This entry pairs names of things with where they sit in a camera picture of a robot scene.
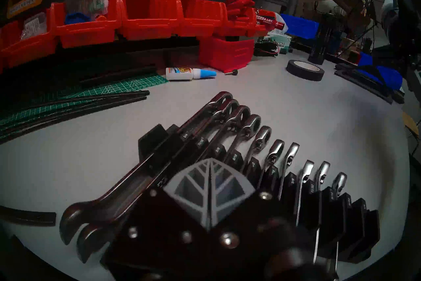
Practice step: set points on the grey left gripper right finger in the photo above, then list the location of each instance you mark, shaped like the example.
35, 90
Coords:
236, 208

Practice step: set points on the medium chrome ratchet wrench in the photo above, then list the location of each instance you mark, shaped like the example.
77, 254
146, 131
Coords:
274, 152
260, 143
289, 155

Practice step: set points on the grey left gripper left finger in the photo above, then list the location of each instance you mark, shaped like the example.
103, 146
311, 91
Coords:
177, 208

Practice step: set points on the white glue bottle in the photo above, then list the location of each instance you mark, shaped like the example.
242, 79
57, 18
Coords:
179, 73

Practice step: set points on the clear bag of screws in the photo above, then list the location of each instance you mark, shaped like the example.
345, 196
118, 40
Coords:
33, 25

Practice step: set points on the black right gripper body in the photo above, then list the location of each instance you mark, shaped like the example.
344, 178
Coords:
408, 23

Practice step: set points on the red labelled tube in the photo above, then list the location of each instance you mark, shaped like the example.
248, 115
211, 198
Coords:
268, 22

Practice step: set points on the black wrench holder case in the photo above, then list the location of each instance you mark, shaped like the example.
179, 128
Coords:
358, 217

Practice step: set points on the black angled stand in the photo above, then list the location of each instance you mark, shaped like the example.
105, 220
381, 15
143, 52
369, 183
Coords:
365, 82

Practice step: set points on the small black screw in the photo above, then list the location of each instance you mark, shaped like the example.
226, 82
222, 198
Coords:
231, 72

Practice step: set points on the black tape roll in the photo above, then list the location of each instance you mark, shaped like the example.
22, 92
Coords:
304, 71

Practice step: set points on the largest chrome ratchet wrench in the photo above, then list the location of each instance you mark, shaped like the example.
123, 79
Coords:
210, 107

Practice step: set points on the Kimtech tissue box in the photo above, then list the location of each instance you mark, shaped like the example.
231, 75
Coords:
284, 40

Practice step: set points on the large chrome ratchet wrench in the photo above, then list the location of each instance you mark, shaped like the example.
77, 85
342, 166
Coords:
235, 124
219, 118

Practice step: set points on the black steel clamp bar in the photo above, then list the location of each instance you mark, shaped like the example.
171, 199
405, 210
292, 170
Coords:
29, 216

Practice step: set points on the green cutting mat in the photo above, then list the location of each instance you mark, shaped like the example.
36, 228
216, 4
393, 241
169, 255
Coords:
131, 84

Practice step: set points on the blue plastic cap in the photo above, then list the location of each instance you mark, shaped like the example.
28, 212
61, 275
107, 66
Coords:
77, 18

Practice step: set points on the blue plastic bin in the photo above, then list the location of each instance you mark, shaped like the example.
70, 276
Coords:
299, 26
388, 76

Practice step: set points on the black battery holder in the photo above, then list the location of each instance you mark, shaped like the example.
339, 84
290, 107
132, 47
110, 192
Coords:
264, 48

